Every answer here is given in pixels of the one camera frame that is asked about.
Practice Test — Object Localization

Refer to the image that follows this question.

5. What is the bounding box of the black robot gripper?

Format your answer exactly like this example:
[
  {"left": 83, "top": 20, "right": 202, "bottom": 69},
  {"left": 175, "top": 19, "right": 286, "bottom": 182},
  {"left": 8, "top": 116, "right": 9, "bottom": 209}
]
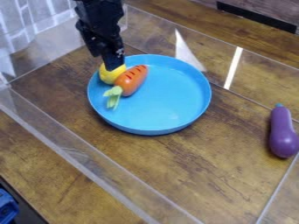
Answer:
[{"left": 75, "top": 0, "right": 124, "bottom": 71}]

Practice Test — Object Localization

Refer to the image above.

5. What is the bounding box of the orange toy carrot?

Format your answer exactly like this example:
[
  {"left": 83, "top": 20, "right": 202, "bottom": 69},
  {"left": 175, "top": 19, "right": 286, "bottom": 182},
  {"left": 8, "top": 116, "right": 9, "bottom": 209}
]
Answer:
[{"left": 103, "top": 65, "right": 148, "bottom": 109}]

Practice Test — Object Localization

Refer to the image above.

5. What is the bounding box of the yellow toy lemon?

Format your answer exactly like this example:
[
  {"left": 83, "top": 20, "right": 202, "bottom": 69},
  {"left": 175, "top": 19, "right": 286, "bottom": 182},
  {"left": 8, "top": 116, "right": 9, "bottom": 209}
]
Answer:
[{"left": 99, "top": 64, "right": 127, "bottom": 85}]

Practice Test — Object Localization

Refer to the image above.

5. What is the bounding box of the blue round plate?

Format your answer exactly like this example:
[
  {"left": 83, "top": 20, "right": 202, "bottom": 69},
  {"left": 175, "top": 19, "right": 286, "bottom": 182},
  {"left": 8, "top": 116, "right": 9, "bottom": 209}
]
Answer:
[{"left": 87, "top": 54, "right": 211, "bottom": 136}]

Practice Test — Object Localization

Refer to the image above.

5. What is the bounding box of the black bar in background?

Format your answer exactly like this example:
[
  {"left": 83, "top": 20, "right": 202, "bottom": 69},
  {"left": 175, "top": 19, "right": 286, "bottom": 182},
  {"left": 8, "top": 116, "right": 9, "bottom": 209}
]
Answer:
[{"left": 216, "top": 1, "right": 298, "bottom": 34}]

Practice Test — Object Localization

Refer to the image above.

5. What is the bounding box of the purple toy eggplant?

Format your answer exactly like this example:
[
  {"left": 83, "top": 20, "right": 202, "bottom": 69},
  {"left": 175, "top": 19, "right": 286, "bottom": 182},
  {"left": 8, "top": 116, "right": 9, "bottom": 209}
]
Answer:
[{"left": 268, "top": 103, "right": 299, "bottom": 158}]

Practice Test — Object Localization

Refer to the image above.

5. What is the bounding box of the blue object at corner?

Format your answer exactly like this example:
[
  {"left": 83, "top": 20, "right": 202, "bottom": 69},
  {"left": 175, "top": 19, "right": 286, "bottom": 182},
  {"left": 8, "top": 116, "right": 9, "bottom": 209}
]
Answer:
[{"left": 0, "top": 188, "right": 19, "bottom": 224}]

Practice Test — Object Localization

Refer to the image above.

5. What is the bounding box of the clear acrylic enclosure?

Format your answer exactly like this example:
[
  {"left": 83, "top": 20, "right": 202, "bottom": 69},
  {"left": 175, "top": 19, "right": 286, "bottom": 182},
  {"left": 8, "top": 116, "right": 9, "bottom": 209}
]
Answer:
[{"left": 0, "top": 0, "right": 299, "bottom": 224}]

